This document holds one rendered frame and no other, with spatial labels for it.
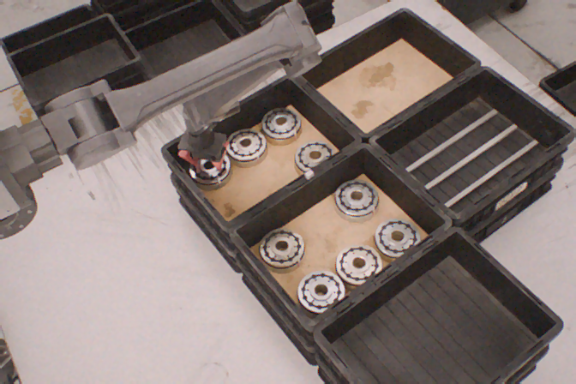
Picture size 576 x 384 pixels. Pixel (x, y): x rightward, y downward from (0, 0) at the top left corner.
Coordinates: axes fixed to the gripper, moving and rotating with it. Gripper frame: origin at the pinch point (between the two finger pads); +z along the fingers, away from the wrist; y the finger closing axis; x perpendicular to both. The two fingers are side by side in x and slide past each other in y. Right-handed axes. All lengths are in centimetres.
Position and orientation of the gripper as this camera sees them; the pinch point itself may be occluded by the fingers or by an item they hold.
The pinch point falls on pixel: (207, 165)
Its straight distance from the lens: 166.8
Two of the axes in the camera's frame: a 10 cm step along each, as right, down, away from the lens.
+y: -9.6, -2.0, 2.1
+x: -2.8, 7.9, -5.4
